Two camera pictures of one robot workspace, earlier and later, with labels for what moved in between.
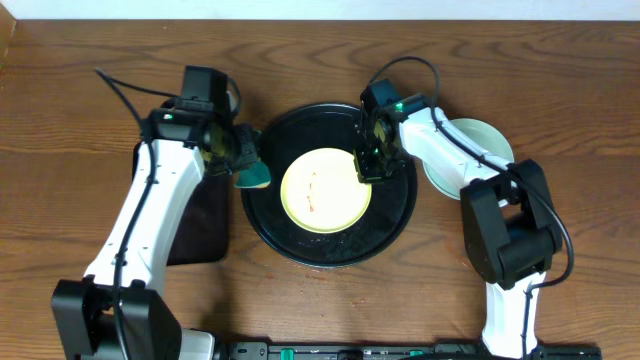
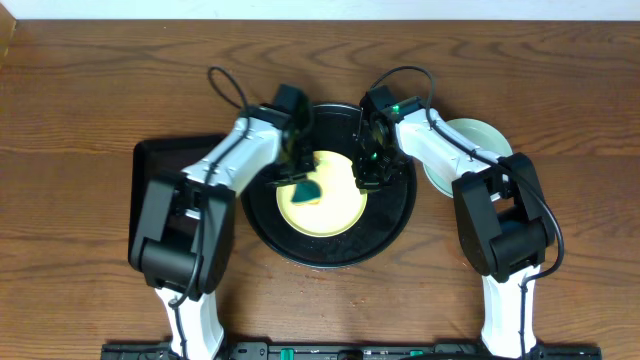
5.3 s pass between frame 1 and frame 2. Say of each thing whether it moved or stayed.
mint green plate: stayed
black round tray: stayed
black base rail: stayed
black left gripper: moved
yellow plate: stayed
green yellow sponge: moved
